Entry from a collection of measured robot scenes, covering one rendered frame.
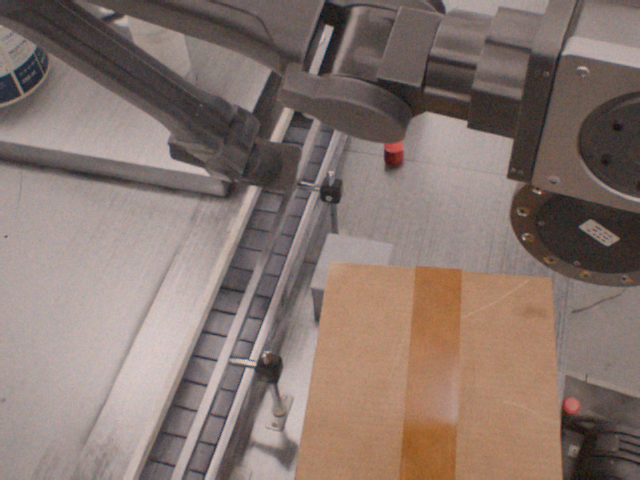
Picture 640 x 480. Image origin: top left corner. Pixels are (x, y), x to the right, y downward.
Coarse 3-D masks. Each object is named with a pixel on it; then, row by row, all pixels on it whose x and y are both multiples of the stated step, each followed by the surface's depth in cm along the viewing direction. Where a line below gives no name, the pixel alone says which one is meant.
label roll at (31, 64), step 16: (0, 32) 130; (0, 48) 132; (16, 48) 134; (32, 48) 138; (0, 64) 133; (16, 64) 136; (32, 64) 139; (48, 64) 145; (0, 80) 135; (16, 80) 137; (32, 80) 140; (0, 96) 138; (16, 96) 139
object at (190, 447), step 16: (304, 160) 116; (288, 192) 112; (288, 208) 111; (272, 224) 108; (272, 240) 107; (256, 272) 104; (256, 288) 102; (240, 304) 101; (240, 320) 99; (224, 352) 96; (224, 368) 95; (208, 384) 94; (208, 400) 92; (208, 416) 92; (192, 432) 90; (192, 448) 89
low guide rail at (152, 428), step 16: (288, 112) 129; (256, 192) 119; (240, 224) 115; (224, 256) 111; (224, 272) 111; (208, 288) 108; (208, 304) 107; (192, 336) 104; (192, 352) 104; (176, 368) 101; (176, 384) 101; (160, 400) 98; (160, 416) 97; (144, 432) 95; (144, 448) 94; (144, 464) 95
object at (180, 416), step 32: (288, 128) 132; (320, 128) 131; (320, 160) 127; (256, 224) 119; (288, 224) 119; (256, 256) 115; (224, 288) 112; (224, 320) 109; (256, 320) 109; (192, 384) 103; (224, 384) 103; (192, 416) 100; (224, 416) 100; (160, 448) 98
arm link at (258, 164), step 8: (256, 144) 99; (256, 152) 99; (264, 152) 101; (248, 160) 98; (256, 160) 99; (264, 160) 101; (248, 168) 99; (256, 168) 99; (264, 168) 102; (248, 176) 100; (256, 176) 102
